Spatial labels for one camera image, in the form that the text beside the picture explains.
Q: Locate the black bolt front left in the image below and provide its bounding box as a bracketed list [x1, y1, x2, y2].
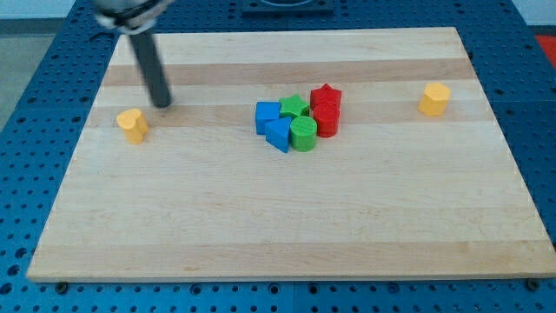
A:
[54, 282, 69, 295]

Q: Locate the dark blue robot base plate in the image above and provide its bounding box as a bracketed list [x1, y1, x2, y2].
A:
[241, 0, 334, 17]

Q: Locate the yellow hexagon block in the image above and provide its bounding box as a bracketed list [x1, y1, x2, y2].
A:
[418, 83, 451, 117]

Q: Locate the red star block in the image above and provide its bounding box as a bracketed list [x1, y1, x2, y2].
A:
[310, 83, 342, 110]

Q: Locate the yellow heart block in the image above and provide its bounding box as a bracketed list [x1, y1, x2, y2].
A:
[116, 108, 149, 144]

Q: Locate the green star block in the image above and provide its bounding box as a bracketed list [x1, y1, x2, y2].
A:
[279, 94, 309, 118]

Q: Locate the green cylinder block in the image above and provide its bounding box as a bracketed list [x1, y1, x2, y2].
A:
[290, 116, 317, 152]

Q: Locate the black bolt front right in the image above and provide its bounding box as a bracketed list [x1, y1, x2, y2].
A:
[526, 278, 540, 292]

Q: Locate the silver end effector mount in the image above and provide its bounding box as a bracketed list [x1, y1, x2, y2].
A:
[92, 0, 174, 35]

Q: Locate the black bolt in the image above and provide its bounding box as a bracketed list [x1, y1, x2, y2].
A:
[54, 282, 69, 295]
[526, 278, 540, 292]

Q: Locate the red cylinder block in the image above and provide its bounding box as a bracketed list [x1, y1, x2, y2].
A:
[313, 103, 340, 137]

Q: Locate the blue triangle block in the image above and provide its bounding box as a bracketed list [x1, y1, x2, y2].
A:
[265, 117, 292, 153]

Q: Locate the blue cube block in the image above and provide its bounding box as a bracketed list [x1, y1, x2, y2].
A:
[255, 102, 281, 135]

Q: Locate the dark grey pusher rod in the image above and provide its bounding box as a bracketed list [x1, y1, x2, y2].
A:
[129, 30, 172, 109]

